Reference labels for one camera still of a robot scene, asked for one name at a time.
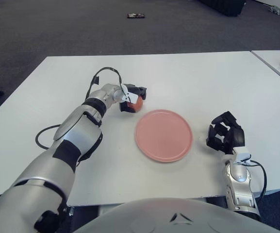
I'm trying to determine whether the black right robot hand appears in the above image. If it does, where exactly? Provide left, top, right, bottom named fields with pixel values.
left=205, top=111, right=246, bottom=155

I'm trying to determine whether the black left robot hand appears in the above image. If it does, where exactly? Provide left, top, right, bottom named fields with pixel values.
left=119, top=83, right=148, bottom=114

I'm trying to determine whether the red apple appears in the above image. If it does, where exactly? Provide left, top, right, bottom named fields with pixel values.
left=127, top=99, right=144, bottom=113

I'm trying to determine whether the pink round plate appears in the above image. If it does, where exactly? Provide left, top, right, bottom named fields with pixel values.
left=135, top=109, right=194, bottom=163

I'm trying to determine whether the silver robot torso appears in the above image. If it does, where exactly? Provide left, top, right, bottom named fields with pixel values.
left=74, top=198, right=279, bottom=233

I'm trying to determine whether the black case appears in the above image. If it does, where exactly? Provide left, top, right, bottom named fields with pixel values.
left=198, top=0, right=247, bottom=17

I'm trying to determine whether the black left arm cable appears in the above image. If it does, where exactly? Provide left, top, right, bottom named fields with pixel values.
left=0, top=67, right=124, bottom=204

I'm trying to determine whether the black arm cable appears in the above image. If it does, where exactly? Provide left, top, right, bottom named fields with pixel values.
left=0, top=67, right=124, bottom=204
left=245, top=159, right=268, bottom=201

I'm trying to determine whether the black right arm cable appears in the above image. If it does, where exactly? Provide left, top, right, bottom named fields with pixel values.
left=245, top=159, right=268, bottom=201

